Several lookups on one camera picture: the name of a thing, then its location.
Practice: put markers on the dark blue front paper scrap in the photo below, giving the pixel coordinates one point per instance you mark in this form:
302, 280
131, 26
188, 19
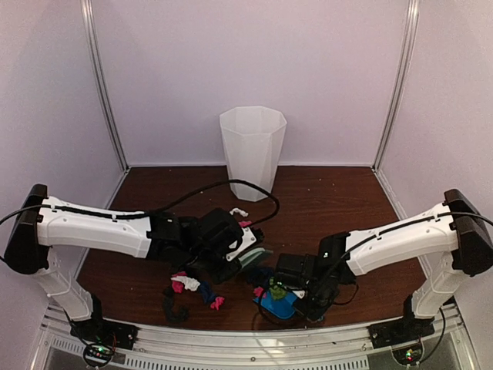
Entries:
207, 293

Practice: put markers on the small pink scrap near front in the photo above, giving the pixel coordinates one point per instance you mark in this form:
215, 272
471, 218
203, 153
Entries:
217, 303

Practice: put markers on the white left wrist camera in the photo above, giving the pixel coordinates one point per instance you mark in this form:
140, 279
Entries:
247, 247

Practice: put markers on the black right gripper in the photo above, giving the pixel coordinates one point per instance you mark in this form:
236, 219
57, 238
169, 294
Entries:
315, 314

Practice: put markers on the green paper scrap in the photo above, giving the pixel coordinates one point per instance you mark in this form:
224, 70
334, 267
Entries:
277, 292

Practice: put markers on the aluminium left frame rail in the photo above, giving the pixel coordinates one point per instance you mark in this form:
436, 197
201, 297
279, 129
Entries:
89, 23

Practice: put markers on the translucent white waste bin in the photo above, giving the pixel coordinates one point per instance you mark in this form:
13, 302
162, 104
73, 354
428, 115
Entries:
252, 142

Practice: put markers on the aluminium right frame rail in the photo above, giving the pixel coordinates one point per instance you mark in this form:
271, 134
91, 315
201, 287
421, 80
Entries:
406, 53

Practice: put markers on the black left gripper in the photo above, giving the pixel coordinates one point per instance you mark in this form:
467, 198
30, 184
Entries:
222, 276

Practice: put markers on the aluminium frame rail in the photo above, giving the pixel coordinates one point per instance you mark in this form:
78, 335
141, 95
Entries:
406, 53
89, 23

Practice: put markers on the pink paper strip scrap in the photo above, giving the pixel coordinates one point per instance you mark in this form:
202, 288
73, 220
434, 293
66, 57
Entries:
244, 223

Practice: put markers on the dark blue paper scrap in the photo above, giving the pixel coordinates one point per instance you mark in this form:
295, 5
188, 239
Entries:
259, 276
207, 293

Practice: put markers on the black curled paper scrap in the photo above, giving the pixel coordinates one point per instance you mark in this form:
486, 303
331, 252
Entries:
174, 315

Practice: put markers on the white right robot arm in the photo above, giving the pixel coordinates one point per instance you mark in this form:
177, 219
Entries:
453, 228

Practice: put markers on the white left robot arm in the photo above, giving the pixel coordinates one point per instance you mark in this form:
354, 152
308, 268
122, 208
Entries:
213, 242

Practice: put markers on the long white paper scrap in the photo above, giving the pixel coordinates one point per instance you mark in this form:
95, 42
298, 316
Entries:
239, 211

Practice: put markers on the blue plastic dustpan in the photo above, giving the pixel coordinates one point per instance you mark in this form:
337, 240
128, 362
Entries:
281, 308

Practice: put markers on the mint green hand brush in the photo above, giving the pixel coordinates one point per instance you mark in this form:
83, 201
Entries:
253, 257

